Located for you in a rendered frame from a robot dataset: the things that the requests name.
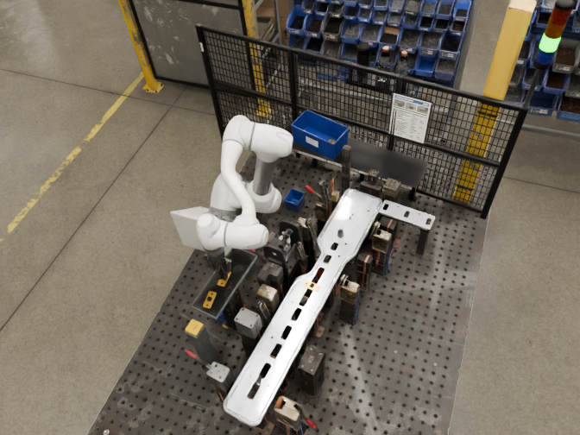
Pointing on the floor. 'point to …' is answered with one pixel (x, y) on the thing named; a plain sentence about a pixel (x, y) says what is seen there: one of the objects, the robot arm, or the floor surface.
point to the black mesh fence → (356, 104)
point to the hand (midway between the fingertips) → (223, 274)
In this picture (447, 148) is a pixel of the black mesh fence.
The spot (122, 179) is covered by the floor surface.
